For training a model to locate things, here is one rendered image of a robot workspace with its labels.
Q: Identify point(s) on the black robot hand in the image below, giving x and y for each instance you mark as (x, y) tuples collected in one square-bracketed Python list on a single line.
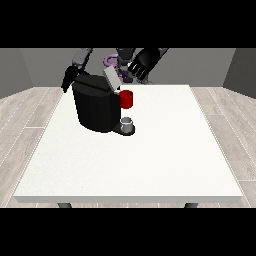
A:
[(68, 78), (144, 64)]

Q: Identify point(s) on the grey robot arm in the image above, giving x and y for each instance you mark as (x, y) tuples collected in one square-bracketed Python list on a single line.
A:
[(161, 50), (81, 58)]

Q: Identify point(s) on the pale grey machine lid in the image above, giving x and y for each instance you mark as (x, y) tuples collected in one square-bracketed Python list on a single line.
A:
[(112, 78)]

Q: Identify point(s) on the black coffee machine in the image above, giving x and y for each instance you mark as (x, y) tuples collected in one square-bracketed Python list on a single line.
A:
[(95, 103)]

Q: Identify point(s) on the red pod holder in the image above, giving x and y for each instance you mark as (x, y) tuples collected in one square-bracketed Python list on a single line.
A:
[(126, 98)]

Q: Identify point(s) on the small grey cup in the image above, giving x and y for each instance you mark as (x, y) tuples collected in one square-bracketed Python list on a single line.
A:
[(126, 124)]

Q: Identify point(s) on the dark table leg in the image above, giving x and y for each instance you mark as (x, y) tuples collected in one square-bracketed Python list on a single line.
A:
[(191, 205), (64, 205)]

